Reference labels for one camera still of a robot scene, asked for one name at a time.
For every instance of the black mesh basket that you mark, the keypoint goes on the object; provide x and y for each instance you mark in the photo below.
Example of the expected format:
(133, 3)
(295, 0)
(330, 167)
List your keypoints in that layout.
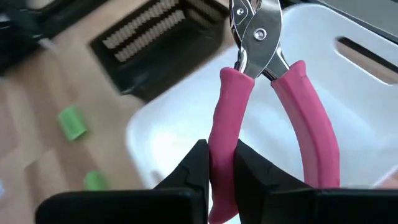
(174, 62)

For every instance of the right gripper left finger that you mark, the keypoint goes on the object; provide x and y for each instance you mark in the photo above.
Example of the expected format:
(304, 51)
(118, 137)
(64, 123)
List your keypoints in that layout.
(174, 205)

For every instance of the white plastic bin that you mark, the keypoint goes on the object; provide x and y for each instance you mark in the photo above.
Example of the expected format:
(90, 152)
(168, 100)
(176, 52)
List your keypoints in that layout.
(342, 93)

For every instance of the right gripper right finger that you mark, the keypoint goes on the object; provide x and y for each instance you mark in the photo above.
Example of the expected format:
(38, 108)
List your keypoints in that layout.
(280, 202)

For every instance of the green eraser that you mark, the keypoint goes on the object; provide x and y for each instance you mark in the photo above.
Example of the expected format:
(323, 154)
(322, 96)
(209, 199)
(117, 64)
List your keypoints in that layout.
(72, 123)
(95, 181)

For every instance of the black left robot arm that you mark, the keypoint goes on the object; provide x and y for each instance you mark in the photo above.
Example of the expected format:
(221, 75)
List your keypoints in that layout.
(18, 31)

